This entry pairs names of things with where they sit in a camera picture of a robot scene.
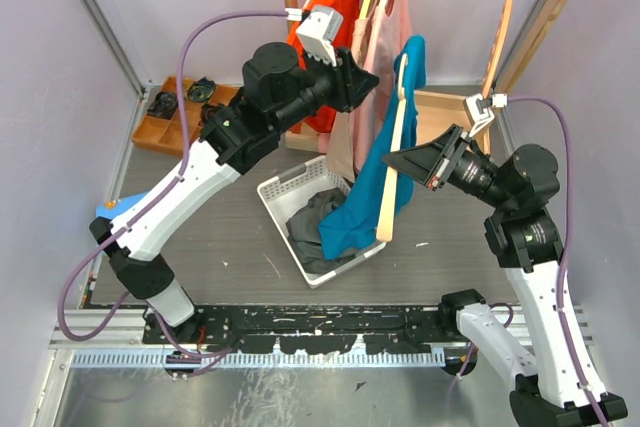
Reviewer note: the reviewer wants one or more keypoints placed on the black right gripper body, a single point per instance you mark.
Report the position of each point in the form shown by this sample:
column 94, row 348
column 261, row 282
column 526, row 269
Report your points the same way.
column 463, row 167

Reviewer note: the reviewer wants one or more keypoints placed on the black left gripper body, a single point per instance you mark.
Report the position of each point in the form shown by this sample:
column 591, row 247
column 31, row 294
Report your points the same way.
column 335, row 81

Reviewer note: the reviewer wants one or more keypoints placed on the pink t shirt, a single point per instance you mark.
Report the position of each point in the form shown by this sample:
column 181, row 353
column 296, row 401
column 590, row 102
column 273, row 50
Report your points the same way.
column 385, row 37

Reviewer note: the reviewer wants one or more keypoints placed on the cream wooden hanger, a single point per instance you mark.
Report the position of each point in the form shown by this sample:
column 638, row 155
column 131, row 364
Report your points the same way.
column 385, row 226

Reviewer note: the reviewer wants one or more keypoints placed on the teal blue t shirt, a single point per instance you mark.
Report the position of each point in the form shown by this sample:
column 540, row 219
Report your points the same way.
column 368, row 213

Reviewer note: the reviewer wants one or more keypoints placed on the orange wavy metal hanger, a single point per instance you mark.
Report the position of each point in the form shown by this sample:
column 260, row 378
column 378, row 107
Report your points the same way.
column 497, row 48

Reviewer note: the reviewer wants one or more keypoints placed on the dark grey t shirt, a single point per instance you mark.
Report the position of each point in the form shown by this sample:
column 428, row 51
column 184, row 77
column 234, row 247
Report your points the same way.
column 304, row 236

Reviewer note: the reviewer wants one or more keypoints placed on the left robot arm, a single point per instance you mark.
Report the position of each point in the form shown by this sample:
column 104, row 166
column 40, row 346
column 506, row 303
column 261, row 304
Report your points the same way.
column 281, row 88

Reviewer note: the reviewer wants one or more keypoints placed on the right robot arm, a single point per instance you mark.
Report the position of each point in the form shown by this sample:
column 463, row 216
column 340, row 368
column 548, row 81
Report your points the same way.
column 553, row 382

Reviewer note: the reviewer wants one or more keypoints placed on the beige t shirt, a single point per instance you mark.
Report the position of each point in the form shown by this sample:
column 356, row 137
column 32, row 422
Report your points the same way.
column 339, row 157

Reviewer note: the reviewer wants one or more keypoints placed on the orange red t shirt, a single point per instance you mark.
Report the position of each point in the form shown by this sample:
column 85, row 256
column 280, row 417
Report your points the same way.
column 322, row 122

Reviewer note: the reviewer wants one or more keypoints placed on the wooden clothes rack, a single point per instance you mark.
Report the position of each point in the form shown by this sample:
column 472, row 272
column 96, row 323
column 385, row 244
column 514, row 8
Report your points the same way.
column 500, row 47

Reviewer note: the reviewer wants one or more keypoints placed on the white plastic basket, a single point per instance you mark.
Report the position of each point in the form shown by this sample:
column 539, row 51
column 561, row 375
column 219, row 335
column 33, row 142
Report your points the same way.
column 290, row 191

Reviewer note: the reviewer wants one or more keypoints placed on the rolled black sock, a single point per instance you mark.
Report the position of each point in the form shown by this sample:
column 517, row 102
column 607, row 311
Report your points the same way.
column 208, row 112

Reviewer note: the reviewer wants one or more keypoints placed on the rolled green sock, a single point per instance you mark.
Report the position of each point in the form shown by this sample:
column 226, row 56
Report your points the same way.
column 201, row 90

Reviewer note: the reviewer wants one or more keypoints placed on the rolled dark sock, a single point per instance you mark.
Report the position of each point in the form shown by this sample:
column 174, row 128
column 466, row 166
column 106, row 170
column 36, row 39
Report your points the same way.
column 163, row 106

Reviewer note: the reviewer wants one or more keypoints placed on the wooden compartment tray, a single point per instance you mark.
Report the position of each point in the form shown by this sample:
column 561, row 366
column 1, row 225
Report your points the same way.
column 160, row 129

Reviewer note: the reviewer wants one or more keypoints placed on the blue patterned cloth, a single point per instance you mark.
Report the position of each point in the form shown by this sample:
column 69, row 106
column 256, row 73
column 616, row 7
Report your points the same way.
column 114, row 208

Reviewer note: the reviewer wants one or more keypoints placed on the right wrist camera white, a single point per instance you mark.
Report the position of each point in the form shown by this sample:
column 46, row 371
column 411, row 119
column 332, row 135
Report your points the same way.
column 480, row 110

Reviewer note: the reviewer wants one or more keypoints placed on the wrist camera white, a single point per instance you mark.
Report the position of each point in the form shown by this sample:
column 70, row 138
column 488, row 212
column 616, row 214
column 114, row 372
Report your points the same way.
column 480, row 110
column 316, row 31

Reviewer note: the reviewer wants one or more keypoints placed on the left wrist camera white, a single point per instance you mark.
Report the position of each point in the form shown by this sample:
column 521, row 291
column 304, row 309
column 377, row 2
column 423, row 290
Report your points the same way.
column 316, row 31

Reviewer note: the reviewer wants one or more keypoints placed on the white slotted cable duct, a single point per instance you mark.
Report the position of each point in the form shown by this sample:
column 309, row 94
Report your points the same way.
column 163, row 358

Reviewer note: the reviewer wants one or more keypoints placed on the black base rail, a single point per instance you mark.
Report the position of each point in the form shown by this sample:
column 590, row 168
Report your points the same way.
column 314, row 329

